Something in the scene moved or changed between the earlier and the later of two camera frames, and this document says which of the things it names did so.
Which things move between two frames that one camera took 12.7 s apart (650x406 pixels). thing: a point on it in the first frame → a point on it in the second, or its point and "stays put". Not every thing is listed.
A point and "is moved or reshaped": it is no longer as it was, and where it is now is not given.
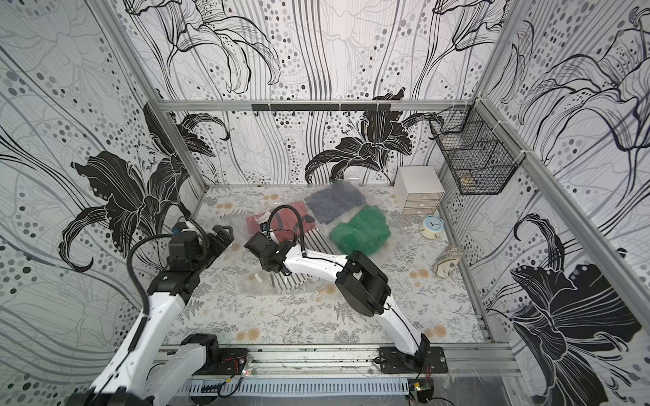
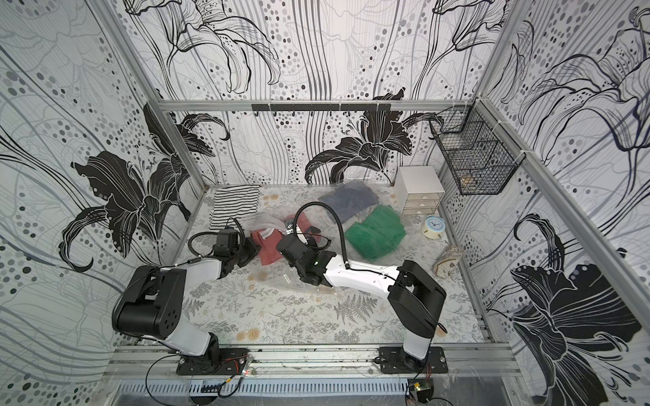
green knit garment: x=364 y=232 is moved or reshaped
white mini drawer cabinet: x=418 y=190 stays put
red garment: x=290 y=216 is moved or reshaped
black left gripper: x=220 y=245 → x=253 y=249
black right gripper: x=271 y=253 → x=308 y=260
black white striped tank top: x=312 y=241 → x=232 y=203
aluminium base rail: x=388 y=361 stays put
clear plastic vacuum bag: x=341 y=218 is moved or reshaped
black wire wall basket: x=478 y=152 stays put
